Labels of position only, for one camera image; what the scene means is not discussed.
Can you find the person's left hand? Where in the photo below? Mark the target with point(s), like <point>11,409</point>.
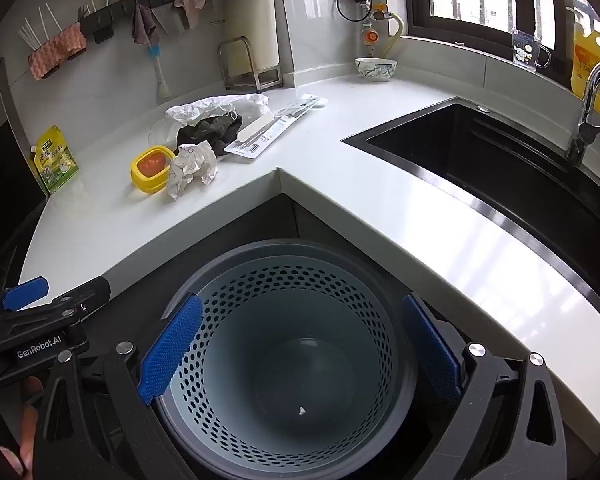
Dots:
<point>30,410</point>

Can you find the black kitchen sink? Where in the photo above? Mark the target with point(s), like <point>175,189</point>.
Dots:
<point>480,160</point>

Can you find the chrome faucet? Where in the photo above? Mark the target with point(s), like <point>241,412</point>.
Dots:
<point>587,130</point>

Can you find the green yellow seasoning pouch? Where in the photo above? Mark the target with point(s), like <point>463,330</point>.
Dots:
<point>55,160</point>

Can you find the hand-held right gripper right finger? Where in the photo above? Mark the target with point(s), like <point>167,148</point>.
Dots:
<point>430,350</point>

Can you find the pink hanging cloth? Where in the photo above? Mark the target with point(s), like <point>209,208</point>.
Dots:
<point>192,2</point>

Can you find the blue white bottle brush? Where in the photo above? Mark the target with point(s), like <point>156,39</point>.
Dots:
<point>159,67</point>

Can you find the pink sponge cloth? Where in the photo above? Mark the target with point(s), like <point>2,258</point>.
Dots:
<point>55,52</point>

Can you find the clear cartoon print cup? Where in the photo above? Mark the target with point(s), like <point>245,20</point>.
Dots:
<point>527,50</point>

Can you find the white paper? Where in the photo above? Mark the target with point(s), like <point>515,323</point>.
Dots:
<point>192,167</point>

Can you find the patterned ceramic bowl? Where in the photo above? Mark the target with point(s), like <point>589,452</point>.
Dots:
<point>375,69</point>

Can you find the dark cloth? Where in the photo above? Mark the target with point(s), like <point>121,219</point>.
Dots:
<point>210,132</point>

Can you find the white plastic bag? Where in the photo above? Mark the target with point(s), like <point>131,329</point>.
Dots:
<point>210,107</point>

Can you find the metal board rack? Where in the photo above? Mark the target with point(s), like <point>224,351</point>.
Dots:
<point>240,77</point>

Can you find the orange knob gas valve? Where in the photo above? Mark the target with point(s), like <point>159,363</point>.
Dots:
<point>370,35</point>

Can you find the clear plastic cup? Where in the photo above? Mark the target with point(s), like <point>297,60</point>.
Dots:
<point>160,132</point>

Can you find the long white card package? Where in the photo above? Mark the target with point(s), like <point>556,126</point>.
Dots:
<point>275,132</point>

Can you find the grey perforated waste bin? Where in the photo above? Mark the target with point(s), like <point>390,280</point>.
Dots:
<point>290,360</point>

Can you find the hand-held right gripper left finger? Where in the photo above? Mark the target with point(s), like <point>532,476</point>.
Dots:
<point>170,350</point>

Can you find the yellow plastic container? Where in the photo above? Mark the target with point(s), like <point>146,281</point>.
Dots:
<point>147,170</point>

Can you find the white stick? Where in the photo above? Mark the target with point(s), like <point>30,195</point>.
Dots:
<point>255,127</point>

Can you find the white cutting board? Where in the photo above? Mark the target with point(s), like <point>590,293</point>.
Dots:
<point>252,10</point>

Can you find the black stove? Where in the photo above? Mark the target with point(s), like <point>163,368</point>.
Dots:
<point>5,185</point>

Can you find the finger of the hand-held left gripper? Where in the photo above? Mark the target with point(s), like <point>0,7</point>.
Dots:
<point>26,292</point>
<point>82,295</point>

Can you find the bundle of white straws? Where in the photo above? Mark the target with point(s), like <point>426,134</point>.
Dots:
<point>35,32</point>

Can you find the dark framed window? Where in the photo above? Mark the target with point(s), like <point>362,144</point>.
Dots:
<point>480,25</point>

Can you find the grey hanging cloth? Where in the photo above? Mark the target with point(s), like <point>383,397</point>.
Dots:
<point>142,25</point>

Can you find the yellow oil bottle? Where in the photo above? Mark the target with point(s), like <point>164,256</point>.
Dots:
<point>587,60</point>

